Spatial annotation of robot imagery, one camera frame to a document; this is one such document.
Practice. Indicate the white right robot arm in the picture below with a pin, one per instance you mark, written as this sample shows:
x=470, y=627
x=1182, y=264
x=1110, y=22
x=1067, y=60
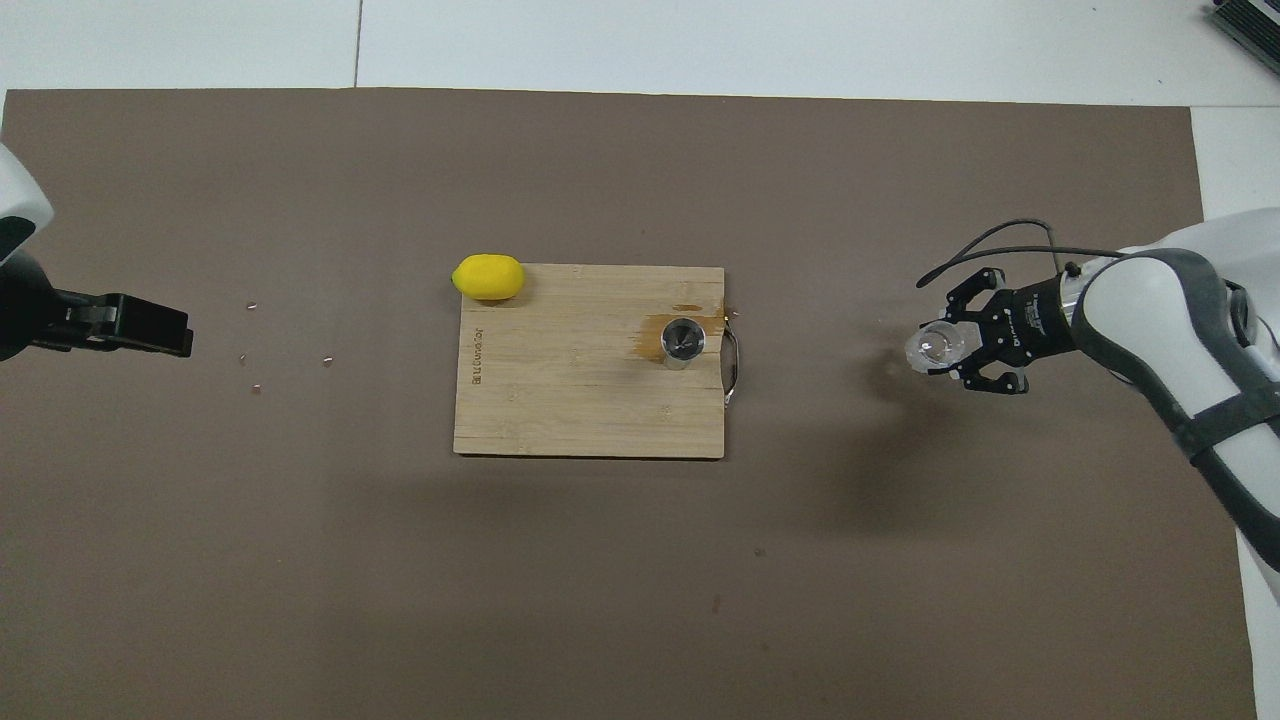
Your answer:
x=1140, y=310

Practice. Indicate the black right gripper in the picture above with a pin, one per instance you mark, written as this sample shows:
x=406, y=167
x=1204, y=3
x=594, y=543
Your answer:
x=1035, y=325

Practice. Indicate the yellow lemon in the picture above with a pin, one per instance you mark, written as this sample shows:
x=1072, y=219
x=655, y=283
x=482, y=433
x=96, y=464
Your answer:
x=488, y=277

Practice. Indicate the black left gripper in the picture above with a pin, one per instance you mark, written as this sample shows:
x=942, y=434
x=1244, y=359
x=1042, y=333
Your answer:
x=40, y=315

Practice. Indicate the brown paper table mat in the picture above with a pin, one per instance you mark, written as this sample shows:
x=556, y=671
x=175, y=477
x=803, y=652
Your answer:
x=600, y=600

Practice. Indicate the grey ribbed device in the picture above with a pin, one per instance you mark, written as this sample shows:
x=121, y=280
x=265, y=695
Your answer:
x=1255, y=25

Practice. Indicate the wooden cutting board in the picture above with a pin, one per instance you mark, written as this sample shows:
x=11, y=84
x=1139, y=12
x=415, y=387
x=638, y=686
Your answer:
x=560, y=400

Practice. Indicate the metal cocktail jigger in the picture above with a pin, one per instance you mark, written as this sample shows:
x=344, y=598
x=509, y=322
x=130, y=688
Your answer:
x=684, y=340

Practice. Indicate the small clear glass cup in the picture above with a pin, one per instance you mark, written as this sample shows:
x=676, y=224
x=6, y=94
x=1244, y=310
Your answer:
x=935, y=347

